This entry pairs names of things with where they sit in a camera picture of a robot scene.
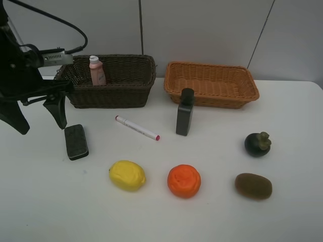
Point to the dark brown wicker basket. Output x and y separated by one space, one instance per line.
129 79

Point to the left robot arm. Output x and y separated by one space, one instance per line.
3 15

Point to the white pink-tipped marker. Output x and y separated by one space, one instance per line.
137 128

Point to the yellow lemon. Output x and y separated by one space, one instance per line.
127 175

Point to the dark mangosteen fruit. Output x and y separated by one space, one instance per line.
257 144

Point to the orange wicker basket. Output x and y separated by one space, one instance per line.
214 85

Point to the orange tangerine fruit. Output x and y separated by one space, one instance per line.
184 181

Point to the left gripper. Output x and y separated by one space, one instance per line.
21 81

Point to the black square bottle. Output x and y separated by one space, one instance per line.
184 113

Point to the brown kiwi fruit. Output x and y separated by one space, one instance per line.
253 186

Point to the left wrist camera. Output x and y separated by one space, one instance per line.
56 57

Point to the pink lotion bottle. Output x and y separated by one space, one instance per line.
97 72

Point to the black whiteboard eraser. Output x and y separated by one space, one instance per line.
76 144

